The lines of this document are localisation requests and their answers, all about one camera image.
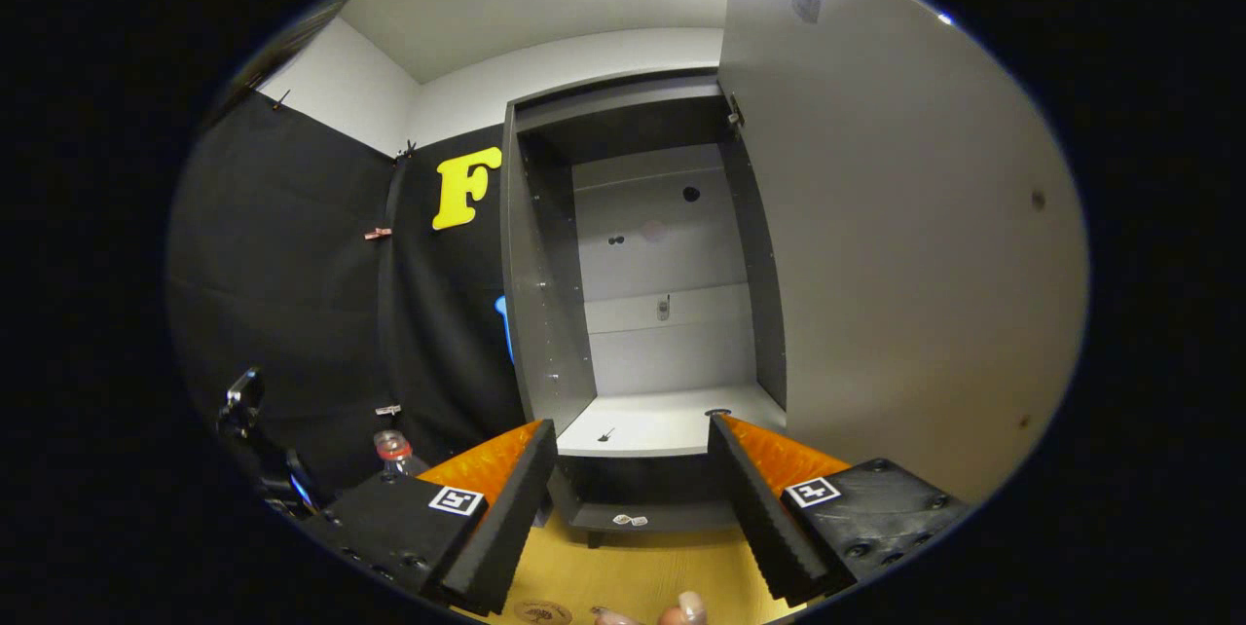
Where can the black backdrop cloth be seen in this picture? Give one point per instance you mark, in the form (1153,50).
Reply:
(292,265)

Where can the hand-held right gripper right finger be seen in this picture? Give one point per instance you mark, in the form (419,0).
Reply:
(754,518)

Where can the white clip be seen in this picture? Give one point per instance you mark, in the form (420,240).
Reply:
(388,409)

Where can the black backdrop clip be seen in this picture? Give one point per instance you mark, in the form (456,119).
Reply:
(280,100)
(405,151)

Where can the light grey cabinet door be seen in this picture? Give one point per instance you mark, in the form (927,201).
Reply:
(925,265)

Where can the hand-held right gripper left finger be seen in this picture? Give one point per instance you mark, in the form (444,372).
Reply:
(516,518)

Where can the clear bottle with red label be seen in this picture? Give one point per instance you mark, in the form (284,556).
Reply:
(393,455)

